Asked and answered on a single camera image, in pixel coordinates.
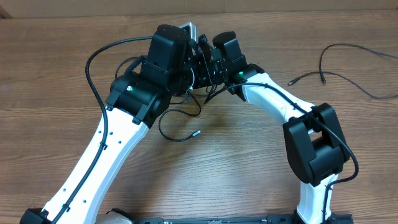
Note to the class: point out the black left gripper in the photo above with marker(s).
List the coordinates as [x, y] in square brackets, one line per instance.
[205, 79]

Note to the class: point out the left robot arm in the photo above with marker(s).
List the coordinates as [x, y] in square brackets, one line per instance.
[172, 67]

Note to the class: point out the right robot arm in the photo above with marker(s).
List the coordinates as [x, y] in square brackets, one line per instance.
[315, 144]

